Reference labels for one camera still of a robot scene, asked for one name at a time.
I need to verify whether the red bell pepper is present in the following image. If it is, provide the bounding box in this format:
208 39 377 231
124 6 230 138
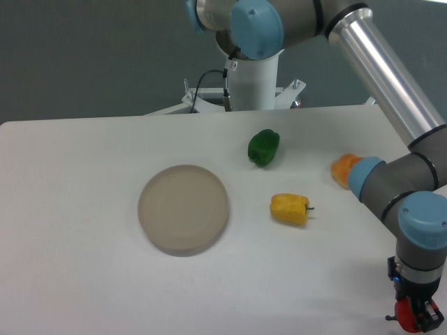
385 297 444 334

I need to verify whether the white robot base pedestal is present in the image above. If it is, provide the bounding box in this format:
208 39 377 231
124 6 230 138
143 48 376 117

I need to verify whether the green bell pepper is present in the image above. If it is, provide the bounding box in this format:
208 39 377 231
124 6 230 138
247 129 280 168

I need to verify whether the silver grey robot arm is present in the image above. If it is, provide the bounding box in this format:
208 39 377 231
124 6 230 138
186 1 446 333

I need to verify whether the orange bell pepper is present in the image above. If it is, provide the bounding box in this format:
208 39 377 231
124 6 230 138
330 154 363 189

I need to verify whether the yellow bell pepper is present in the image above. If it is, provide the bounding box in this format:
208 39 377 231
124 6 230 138
270 193 314 225

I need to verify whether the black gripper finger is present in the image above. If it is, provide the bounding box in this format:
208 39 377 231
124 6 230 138
423 300 439 330
410 299 423 331

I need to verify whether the beige round plate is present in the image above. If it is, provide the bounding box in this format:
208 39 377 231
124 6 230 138
138 165 230 257

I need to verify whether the black cable with connector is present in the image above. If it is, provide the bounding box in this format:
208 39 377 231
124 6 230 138
190 45 242 114

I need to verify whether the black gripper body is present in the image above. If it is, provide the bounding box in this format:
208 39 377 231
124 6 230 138
387 256 439 302

